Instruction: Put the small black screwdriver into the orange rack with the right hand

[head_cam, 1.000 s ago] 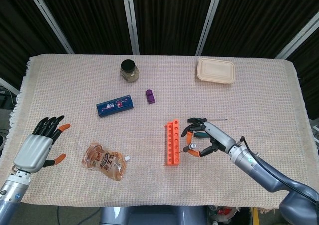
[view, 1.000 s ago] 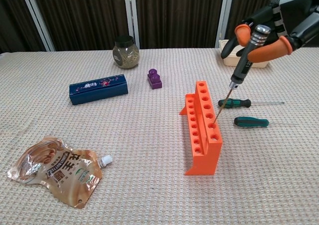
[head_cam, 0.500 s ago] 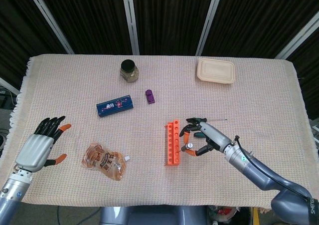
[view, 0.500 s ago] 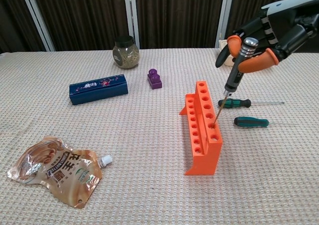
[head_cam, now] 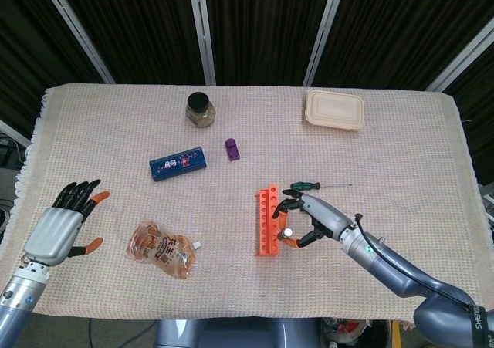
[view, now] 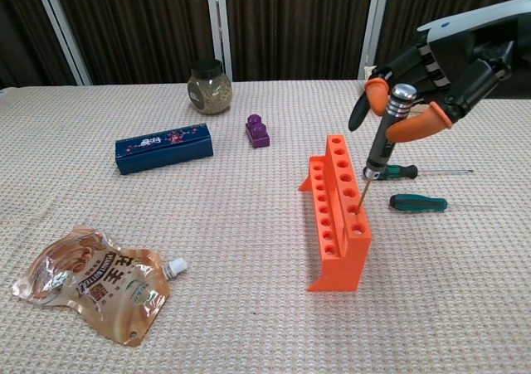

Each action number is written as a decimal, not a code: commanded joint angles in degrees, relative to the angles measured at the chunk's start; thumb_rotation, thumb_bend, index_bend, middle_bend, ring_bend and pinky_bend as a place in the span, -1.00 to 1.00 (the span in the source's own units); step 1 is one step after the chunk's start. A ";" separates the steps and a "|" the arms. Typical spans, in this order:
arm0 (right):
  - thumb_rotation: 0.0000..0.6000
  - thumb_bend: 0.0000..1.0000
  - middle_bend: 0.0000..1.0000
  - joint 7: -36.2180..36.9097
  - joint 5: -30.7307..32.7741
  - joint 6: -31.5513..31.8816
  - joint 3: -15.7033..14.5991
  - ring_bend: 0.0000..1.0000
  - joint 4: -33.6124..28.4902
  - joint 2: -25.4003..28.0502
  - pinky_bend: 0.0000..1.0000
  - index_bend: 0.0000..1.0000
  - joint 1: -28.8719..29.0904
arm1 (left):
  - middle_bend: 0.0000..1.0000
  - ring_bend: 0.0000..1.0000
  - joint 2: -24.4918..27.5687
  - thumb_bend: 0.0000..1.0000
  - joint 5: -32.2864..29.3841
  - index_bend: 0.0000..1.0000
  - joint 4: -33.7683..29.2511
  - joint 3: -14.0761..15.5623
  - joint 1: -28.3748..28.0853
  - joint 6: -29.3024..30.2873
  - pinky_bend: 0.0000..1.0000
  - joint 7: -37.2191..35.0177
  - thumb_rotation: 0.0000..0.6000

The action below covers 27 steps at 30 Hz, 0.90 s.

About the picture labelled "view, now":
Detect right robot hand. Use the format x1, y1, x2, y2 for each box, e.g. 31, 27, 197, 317
348, 0, 531, 145

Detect silver precision screwdriver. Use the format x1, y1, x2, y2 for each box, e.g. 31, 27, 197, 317
357, 82, 418, 216

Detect orange screwdriver holder rack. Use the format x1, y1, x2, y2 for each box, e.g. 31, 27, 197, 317
297, 134, 372, 293

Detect purple toy block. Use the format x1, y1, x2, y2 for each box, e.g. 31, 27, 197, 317
244, 114, 271, 149

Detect glass jar with black lid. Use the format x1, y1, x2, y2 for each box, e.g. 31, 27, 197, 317
186, 59, 233, 115

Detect beige woven tablecloth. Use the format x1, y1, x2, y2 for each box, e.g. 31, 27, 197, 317
0, 78, 531, 374

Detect blue floral print box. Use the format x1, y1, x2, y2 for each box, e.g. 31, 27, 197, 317
114, 123, 215, 177

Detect peanut butter spout pouch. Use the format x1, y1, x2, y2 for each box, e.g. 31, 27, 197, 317
11, 224, 190, 347

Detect white partition frame post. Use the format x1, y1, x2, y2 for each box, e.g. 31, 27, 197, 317
202, 0, 233, 81
32, 0, 92, 86
357, 0, 393, 80

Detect green screwdriver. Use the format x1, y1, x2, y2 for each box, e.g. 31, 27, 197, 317
389, 193, 490, 213
363, 163, 475, 181

